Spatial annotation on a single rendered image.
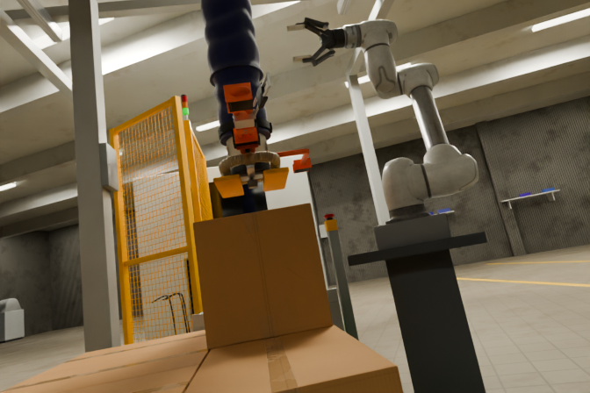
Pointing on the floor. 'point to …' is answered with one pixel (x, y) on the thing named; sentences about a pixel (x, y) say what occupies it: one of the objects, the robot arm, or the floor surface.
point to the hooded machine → (10, 320)
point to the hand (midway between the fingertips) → (292, 43)
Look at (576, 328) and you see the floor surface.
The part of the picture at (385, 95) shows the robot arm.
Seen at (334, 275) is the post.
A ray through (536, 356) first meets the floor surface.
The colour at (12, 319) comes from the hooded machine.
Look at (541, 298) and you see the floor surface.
